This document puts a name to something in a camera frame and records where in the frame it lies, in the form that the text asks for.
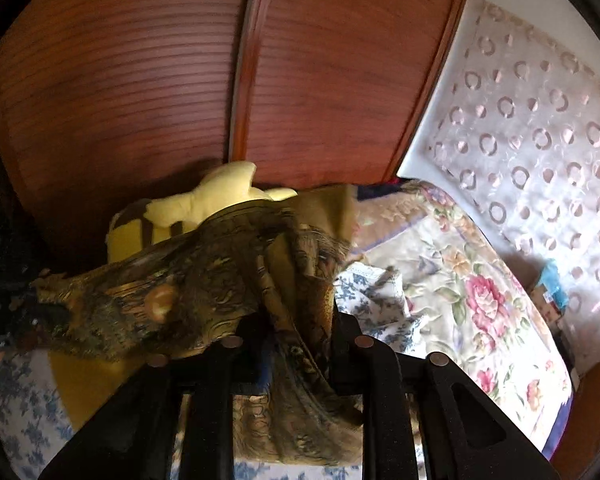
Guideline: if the brown patterned shirt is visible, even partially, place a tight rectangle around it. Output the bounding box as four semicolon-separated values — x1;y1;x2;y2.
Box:
30;183;366;466

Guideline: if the yellow plush toy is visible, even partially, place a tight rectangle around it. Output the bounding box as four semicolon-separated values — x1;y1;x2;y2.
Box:
107;161;298;263

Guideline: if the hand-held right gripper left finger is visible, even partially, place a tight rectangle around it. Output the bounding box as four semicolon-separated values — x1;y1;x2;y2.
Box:
37;310;276;480

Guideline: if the wooden headboard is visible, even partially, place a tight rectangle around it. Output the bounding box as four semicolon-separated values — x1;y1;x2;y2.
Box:
0;0;476;261

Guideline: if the floral quilted blanket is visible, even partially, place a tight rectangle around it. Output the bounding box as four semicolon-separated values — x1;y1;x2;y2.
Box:
350;180;576;461

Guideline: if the dark blue mattress cover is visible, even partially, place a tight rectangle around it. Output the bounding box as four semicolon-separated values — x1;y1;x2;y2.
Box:
357;182;406;201

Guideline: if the sheer circle-patterned curtain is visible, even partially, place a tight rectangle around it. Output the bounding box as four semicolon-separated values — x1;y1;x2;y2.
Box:
425;0;600;376

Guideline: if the cardboard box with blue bags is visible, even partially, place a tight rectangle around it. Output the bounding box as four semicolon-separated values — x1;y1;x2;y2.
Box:
530;260;571;331

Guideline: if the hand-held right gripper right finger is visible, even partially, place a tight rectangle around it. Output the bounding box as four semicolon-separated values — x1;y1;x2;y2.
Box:
330;305;561;480

